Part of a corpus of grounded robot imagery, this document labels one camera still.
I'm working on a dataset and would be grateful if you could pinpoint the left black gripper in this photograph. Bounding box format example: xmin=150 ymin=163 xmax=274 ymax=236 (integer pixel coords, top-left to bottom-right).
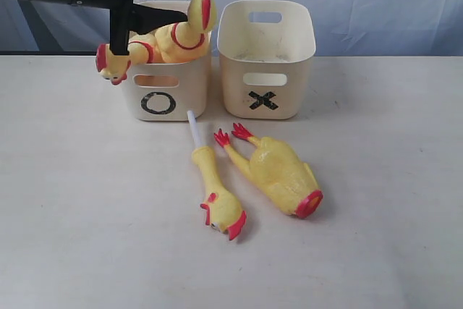
xmin=109 ymin=0 xmax=187 ymax=56

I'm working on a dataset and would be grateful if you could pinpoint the whole yellow rubber chicken top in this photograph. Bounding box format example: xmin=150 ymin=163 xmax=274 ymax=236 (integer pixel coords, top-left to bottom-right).
xmin=95 ymin=33 xmax=167 ymax=87

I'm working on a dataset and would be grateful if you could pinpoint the whole yellow rubber chicken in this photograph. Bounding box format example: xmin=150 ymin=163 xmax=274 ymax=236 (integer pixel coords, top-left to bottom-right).
xmin=154 ymin=0 xmax=217 ymax=64
xmin=95 ymin=33 xmax=167 ymax=87

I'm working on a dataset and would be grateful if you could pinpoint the broken chicken head with tube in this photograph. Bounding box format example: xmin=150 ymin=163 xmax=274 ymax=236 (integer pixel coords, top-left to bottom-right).
xmin=187 ymin=109 xmax=247 ymax=241

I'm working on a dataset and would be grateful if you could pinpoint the cream bin marked O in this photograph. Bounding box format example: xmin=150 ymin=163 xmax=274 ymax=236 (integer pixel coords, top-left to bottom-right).
xmin=121 ymin=1 xmax=212 ymax=122

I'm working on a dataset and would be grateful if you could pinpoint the cream bin marked X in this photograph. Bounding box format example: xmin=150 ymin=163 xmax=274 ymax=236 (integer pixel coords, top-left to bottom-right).
xmin=217 ymin=0 xmax=316 ymax=119

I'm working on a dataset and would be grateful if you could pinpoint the white backdrop curtain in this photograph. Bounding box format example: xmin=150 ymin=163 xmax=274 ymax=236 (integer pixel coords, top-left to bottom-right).
xmin=1 ymin=0 xmax=462 ymax=56

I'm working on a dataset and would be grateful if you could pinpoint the headless yellow chicken body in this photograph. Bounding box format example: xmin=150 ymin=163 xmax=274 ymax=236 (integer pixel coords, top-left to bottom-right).
xmin=213 ymin=123 xmax=324 ymax=219

